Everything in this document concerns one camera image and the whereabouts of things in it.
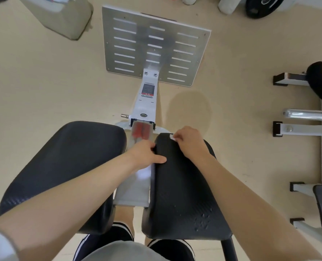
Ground person's grey white shirt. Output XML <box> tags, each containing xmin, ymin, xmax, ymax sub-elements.
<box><xmin>0</xmin><ymin>228</ymin><xmax>172</xmax><ymax>261</ymax></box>

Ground white exercise machine black roller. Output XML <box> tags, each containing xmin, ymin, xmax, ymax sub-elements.
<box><xmin>272</xmin><ymin>61</ymin><xmax>322</xmax><ymax>185</ymax></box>

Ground white machine frame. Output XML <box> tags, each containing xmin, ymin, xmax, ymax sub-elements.
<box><xmin>0</xmin><ymin>4</ymin><xmax>239</xmax><ymax>261</ymax></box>

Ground black grip bar silver cap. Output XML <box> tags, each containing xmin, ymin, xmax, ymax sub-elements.
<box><xmin>220</xmin><ymin>238</ymin><xmax>239</xmax><ymax>261</ymax></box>

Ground person's left forearm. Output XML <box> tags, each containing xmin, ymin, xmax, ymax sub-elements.
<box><xmin>0</xmin><ymin>153</ymin><xmax>140</xmax><ymax>261</ymax></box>

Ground person's right hand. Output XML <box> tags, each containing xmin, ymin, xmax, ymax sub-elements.
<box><xmin>172</xmin><ymin>125</ymin><xmax>217</xmax><ymax>162</ymax></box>

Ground perforated metal footplate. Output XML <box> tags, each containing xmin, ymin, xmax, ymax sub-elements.
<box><xmin>102</xmin><ymin>4</ymin><xmax>212</xmax><ymax>87</ymax></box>

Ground black textured cushion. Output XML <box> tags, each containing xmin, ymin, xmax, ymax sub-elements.
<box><xmin>0</xmin><ymin>121</ymin><xmax>128</xmax><ymax>236</ymax></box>

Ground person's left leg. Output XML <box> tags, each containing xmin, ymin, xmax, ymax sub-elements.
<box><xmin>114</xmin><ymin>205</ymin><xmax>136</xmax><ymax>238</ymax></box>

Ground person's black striped shorts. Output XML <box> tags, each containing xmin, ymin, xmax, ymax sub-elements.
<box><xmin>73</xmin><ymin>221</ymin><xmax>195</xmax><ymax>261</ymax></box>

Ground black weight plate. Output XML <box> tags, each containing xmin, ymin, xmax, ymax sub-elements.
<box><xmin>245</xmin><ymin>0</ymin><xmax>286</xmax><ymax>19</ymax></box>

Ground person's left hand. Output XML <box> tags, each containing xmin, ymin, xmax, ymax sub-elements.
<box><xmin>127</xmin><ymin>140</ymin><xmax>168</xmax><ymax>171</ymax></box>

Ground person's right forearm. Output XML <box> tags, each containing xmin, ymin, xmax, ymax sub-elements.
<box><xmin>196</xmin><ymin>156</ymin><xmax>322</xmax><ymax>261</ymax></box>

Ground black cushion with small dents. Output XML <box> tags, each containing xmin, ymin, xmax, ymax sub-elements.
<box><xmin>141</xmin><ymin>132</ymin><xmax>234</xmax><ymax>241</ymax></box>

